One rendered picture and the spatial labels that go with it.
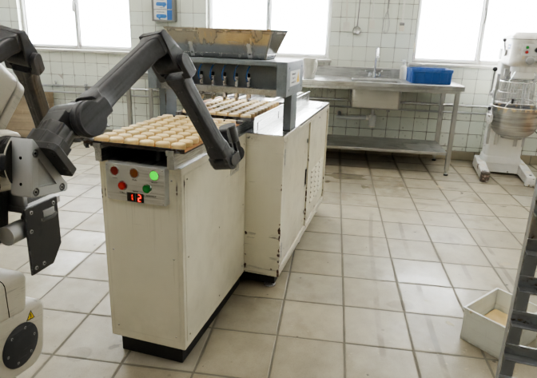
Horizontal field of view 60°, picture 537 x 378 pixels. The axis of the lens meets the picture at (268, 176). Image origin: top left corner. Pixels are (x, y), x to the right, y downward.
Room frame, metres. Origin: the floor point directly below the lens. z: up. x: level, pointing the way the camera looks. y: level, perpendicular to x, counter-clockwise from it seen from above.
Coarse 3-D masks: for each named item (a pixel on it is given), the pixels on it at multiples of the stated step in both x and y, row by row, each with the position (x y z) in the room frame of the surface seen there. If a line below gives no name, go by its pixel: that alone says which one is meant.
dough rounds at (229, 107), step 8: (208, 104) 2.56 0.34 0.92; (216, 104) 2.57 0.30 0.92; (224, 104) 2.59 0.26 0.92; (232, 104) 2.59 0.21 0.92; (240, 104) 2.67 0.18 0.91; (248, 104) 2.61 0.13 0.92; (256, 104) 2.62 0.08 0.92; (264, 104) 2.69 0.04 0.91; (272, 104) 2.64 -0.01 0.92; (184, 112) 2.33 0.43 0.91; (216, 112) 2.34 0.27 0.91; (224, 112) 2.31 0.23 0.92; (232, 112) 2.38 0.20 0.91; (240, 112) 2.32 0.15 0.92; (248, 112) 2.33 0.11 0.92; (256, 112) 2.35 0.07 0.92; (264, 112) 2.47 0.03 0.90
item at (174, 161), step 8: (240, 128) 2.17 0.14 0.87; (248, 128) 2.28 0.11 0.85; (168, 152) 1.54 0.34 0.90; (192, 152) 1.68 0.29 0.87; (200, 152) 1.75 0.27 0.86; (168, 160) 1.55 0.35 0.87; (176, 160) 1.56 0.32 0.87; (184, 160) 1.62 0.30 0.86; (192, 160) 1.68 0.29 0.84; (168, 168) 1.55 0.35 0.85; (176, 168) 1.56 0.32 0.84
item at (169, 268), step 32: (128, 160) 1.66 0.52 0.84; (160, 160) 1.66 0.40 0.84; (192, 192) 1.65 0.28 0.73; (224, 192) 1.95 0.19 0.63; (128, 224) 1.63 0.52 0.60; (160, 224) 1.60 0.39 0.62; (192, 224) 1.64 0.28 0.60; (224, 224) 1.96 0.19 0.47; (128, 256) 1.64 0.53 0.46; (160, 256) 1.60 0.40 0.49; (192, 256) 1.64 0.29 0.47; (224, 256) 1.96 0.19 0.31; (128, 288) 1.64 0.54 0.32; (160, 288) 1.60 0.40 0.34; (192, 288) 1.64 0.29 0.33; (224, 288) 1.96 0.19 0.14; (128, 320) 1.64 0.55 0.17; (160, 320) 1.60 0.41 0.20; (192, 320) 1.63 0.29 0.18; (160, 352) 1.64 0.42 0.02
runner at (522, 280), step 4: (520, 276) 0.95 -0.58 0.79; (524, 276) 0.95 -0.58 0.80; (528, 276) 0.95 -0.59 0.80; (520, 280) 0.95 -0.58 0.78; (524, 280) 0.95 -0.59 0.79; (528, 280) 0.95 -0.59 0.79; (532, 280) 0.94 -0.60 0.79; (536, 280) 0.94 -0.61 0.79; (520, 284) 0.95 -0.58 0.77; (524, 284) 0.95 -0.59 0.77; (528, 284) 0.95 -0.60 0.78; (532, 284) 0.94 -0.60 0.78; (536, 284) 0.94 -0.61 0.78; (520, 288) 0.94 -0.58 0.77; (524, 288) 0.94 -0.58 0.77; (528, 288) 0.94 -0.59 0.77; (532, 288) 0.94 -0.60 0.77; (536, 288) 0.94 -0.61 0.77; (524, 292) 0.92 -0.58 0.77; (528, 292) 0.92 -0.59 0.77; (532, 292) 0.92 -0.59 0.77; (536, 292) 0.92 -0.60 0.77
